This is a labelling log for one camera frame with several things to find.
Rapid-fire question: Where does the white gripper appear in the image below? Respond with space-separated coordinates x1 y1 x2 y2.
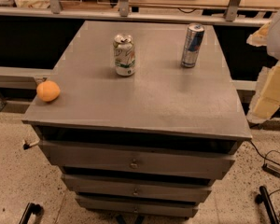
246 10 280 124

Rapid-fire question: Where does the white green 7up can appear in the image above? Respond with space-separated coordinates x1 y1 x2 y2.
113 34 135 77

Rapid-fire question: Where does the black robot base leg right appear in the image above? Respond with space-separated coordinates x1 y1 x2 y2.
255 186 279 224

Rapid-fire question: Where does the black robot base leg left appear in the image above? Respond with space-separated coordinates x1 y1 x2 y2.
19 203 43 224

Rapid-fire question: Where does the silver blue energy drink can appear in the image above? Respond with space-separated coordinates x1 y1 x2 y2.
181 23 204 68

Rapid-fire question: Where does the black power adapter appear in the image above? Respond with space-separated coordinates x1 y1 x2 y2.
262 163 280 178

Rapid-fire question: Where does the grey drawer cabinet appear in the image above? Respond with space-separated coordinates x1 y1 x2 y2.
24 21 251 209

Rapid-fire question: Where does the top grey drawer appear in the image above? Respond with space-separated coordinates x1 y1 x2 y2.
39 141 235 179

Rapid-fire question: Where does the grey drawer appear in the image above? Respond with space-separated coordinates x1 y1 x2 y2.
39 141 235 179
62 174 211 203
76 195 198 217

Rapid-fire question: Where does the bottom grey drawer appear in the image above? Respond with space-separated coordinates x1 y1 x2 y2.
76 195 198 217

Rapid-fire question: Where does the grey metal railing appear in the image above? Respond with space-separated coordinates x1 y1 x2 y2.
0 0 280 26

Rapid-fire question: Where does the middle grey drawer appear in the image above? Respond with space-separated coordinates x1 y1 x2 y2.
62 174 211 203

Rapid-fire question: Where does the orange fruit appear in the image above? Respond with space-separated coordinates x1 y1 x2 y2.
36 80 61 102

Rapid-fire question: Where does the black cable on floor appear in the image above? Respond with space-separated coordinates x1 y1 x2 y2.
247 139 280 224

